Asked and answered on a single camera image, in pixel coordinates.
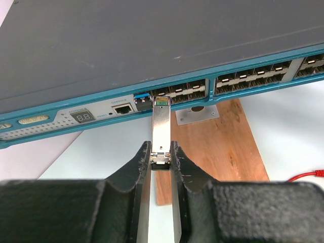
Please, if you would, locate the silver SFP module black end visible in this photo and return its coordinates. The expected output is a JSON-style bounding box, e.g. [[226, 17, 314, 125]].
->
[[150, 96, 171, 171]]

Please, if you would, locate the metal stand bracket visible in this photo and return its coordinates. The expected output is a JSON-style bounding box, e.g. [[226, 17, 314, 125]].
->
[[176, 105, 220, 126]]

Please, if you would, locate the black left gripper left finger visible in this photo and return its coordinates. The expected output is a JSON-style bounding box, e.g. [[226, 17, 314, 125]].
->
[[1, 141, 151, 242]]

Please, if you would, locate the blue network switch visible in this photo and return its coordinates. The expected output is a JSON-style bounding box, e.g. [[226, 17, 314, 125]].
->
[[1, 1, 323, 148]]

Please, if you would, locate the silver SFP module blue latch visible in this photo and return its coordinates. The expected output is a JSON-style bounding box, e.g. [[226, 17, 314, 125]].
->
[[134, 93, 152, 111]]

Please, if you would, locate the wooden base board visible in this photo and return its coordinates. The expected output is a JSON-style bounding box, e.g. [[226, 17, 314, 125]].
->
[[154, 98, 270, 206]]

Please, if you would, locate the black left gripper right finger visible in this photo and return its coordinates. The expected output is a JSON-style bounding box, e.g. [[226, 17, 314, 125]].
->
[[171, 141, 323, 242]]

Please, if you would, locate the red ethernet patch cable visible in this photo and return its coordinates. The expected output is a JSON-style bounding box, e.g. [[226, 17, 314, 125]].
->
[[288, 170, 324, 182]]

